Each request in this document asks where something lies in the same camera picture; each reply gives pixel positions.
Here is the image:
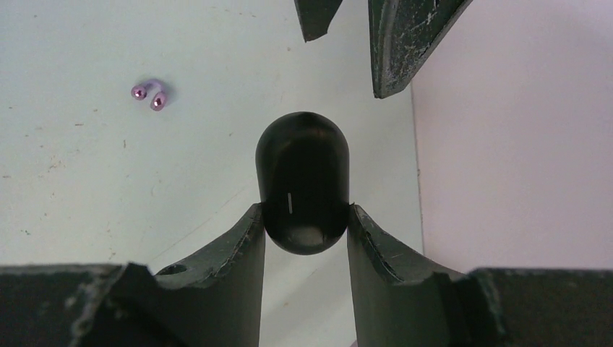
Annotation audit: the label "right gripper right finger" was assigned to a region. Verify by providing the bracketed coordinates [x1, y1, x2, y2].
[347, 205, 612, 346]

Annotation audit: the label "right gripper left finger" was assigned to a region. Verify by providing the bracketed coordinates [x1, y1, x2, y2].
[1, 204, 265, 346]

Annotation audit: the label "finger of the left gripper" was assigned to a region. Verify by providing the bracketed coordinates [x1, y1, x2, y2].
[294, 0, 343, 42]
[368, 0, 471, 99]

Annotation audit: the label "purple earbud centre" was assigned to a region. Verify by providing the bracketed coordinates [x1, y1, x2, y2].
[130, 79, 168, 111]

